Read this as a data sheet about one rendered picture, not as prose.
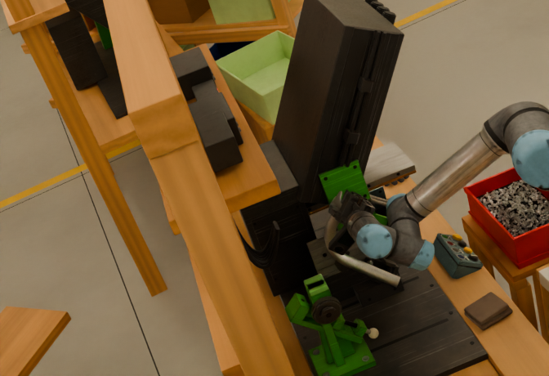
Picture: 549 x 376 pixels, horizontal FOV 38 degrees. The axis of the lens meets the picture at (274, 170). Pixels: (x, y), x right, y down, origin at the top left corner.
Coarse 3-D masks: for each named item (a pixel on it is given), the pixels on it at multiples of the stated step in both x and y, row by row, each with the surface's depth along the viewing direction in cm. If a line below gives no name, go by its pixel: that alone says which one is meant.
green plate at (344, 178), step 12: (336, 168) 220; (348, 168) 221; (360, 168) 221; (324, 180) 220; (336, 180) 221; (348, 180) 222; (360, 180) 222; (324, 192) 222; (336, 192) 222; (360, 192) 223
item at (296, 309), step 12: (300, 300) 200; (288, 312) 201; (300, 312) 198; (300, 324) 200; (312, 324) 201; (336, 324) 204; (348, 324) 207; (360, 324) 208; (336, 336) 205; (348, 336) 206; (360, 336) 208
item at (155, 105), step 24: (120, 0) 176; (144, 0) 171; (120, 24) 163; (144, 24) 159; (120, 48) 151; (144, 48) 148; (120, 72) 141; (144, 72) 138; (168, 72) 135; (144, 96) 130; (168, 96) 127; (144, 120) 127; (168, 120) 128; (192, 120) 132; (144, 144) 129; (168, 144) 130
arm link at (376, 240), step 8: (368, 216) 195; (352, 224) 196; (360, 224) 192; (368, 224) 189; (376, 224) 188; (352, 232) 194; (360, 232) 189; (368, 232) 186; (376, 232) 185; (384, 232) 186; (392, 232) 190; (360, 240) 187; (368, 240) 185; (376, 240) 186; (384, 240) 186; (392, 240) 189; (360, 248) 189; (368, 248) 186; (376, 248) 186; (384, 248) 187; (392, 248) 189; (368, 256) 187; (376, 256) 187; (384, 256) 187
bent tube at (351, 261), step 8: (328, 224) 220; (336, 224) 220; (328, 232) 220; (328, 240) 221; (336, 256) 221; (344, 256) 221; (344, 264) 221; (352, 264) 220; (360, 264) 220; (368, 264) 221; (368, 272) 220; (376, 272) 219; (384, 272) 219; (384, 280) 219; (392, 280) 219
